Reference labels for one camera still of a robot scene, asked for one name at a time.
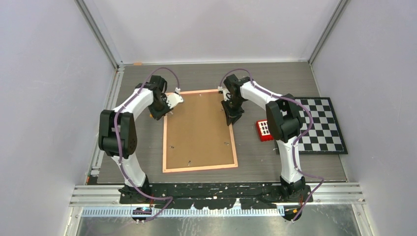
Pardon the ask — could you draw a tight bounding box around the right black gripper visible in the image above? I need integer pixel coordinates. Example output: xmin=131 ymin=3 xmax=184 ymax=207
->
xmin=221 ymin=97 xmax=244 ymax=125

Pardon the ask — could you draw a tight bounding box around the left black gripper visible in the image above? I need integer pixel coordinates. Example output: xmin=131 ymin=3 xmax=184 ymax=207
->
xmin=149 ymin=95 xmax=174 ymax=120

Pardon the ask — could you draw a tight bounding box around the pink picture frame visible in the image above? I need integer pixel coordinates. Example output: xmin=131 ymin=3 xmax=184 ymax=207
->
xmin=162 ymin=89 xmax=238 ymax=173

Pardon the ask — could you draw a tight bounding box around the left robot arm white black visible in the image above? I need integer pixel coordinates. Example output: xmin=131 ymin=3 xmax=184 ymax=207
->
xmin=98 ymin=75 xmax=172 ymax=204

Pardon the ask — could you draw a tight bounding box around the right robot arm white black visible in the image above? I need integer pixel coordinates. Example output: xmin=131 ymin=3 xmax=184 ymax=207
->
xmin=218 ymin=74 xmax=305 ymax=202

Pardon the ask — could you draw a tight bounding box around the red white toy block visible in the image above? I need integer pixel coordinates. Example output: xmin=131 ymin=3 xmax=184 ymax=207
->
xmin=255 ymin=119 xmax=274 ymax=142

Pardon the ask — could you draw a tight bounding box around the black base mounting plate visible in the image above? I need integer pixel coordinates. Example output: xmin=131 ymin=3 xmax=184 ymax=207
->
xmin=119 ymin=182 xmax=313 ymax=209

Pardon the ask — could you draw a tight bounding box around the black white checkerboard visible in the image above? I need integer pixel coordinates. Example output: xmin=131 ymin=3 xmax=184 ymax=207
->
xmin=283 ymin=96 xmax=349 ymax=155

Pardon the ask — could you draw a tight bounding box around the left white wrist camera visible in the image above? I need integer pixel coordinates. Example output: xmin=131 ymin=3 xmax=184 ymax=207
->
xmin=166 ymin=88 xmax=184 ymax=110

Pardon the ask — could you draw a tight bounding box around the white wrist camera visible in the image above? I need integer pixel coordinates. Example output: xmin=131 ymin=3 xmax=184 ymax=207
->
xmin=166 ymin=88 xmax=184 ymax=110
xmin=217 ymin=86 xmax=229 ymax=101

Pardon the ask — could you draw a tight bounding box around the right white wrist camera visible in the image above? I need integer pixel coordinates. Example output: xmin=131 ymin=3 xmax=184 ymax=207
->
xmin=217 ymin=86 xmax=229 ymax=101

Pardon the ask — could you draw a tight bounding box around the aluminium rail frame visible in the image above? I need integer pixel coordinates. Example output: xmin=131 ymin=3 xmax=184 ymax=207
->
xmin=70 ymin=183 xmax=366 ymax=218

